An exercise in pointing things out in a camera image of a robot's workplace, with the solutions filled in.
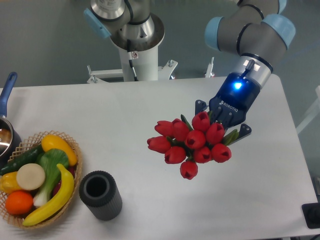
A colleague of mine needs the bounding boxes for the dark green cucumber toy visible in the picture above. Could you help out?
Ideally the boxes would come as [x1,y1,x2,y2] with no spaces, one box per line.
[0,144,44,176]

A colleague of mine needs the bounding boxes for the red tulip bouquet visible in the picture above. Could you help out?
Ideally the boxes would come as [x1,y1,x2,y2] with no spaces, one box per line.
[146,111,240,180]

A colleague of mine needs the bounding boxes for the black device at table edge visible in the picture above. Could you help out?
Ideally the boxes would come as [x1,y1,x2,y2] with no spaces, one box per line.
[301,202,320,229]

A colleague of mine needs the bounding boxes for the woven wicker basket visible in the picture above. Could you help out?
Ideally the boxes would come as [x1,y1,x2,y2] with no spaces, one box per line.
[0,130,83,230]

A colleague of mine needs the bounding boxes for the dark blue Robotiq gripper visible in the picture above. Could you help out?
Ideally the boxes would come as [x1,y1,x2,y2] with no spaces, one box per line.
[194,72,260,144]

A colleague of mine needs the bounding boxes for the dark grey ribbed vase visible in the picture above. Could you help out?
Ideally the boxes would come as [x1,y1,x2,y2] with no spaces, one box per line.
[79,170,123,221]

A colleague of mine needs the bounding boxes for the beige round disc toy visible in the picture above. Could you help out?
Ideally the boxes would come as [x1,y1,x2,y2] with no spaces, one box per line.
[16,163,46,191]

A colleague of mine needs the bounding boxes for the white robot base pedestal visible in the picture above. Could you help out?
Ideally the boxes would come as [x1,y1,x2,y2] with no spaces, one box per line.
[87,46,178,84]

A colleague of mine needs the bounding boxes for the red toy under banana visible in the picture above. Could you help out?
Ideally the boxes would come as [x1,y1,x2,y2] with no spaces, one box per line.
[51,166,76,197]

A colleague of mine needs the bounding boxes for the yellow plastic lemon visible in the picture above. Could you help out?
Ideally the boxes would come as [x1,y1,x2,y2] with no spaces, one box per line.
[41,134,78,166]

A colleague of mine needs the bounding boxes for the green bok choy toy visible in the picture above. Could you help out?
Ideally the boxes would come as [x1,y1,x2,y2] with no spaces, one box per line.
[33,148,69,208]

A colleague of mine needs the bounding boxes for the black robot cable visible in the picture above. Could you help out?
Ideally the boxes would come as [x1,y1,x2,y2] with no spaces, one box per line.
[126,39,139,82]

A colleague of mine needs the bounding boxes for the orange plastic fruit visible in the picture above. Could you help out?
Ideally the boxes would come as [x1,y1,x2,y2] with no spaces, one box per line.
[5,190,33,215]

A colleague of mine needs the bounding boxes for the blue handled saucepan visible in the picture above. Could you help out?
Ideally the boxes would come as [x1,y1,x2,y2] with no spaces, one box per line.
[0,72,22,168]

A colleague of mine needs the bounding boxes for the yellow bell pepper toy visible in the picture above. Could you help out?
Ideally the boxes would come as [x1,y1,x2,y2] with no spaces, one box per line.
[0,171,22,194]

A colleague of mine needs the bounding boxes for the yellow plastic banana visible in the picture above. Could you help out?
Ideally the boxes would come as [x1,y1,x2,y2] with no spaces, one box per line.
[22,163,75,227]

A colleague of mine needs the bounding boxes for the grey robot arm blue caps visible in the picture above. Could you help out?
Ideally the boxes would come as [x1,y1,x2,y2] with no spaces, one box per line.
[83,0,296,145]

